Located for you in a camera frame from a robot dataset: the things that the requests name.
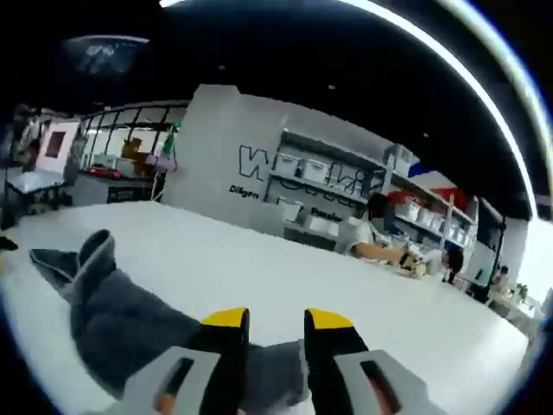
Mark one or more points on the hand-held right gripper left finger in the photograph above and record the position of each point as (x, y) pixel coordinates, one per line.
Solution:
(216, 363)

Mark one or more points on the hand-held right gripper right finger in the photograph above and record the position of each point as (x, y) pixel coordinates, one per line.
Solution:
(332, 363)

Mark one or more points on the grey towel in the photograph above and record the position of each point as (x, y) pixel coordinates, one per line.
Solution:
(121, 320)

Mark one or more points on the person's right hand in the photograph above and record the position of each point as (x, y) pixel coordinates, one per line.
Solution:
(166, 402)

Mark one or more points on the monitor desk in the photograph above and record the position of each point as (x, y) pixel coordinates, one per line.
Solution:
(32, 181)

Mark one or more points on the pink lit monitor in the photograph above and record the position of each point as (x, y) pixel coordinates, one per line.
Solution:
(56, 144)

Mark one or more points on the cardboard boxes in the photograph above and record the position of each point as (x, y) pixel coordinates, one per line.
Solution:
(133, 149)

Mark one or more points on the purple roll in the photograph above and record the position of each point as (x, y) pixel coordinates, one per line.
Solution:
(160, 161)

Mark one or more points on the grey shelf rack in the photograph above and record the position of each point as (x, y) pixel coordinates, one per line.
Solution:
(345, 173)

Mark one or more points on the green hanging item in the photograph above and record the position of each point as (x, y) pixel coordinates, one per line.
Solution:
(171, 136)

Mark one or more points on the black stand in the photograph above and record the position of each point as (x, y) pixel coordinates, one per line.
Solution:
(499, 255)

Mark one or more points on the group of white storage bins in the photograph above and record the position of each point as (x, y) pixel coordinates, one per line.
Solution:
(298, 166)

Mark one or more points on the red blue striped banner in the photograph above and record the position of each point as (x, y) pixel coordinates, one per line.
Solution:
(436, 181)

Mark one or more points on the large dark overhead screen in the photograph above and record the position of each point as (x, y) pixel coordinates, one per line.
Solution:
(106, 54)

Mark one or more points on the white lettered partition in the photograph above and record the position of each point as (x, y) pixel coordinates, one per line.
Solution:
(216, 138)

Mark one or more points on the curved ceiling light strip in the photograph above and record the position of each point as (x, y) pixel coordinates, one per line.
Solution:
(475, 82)

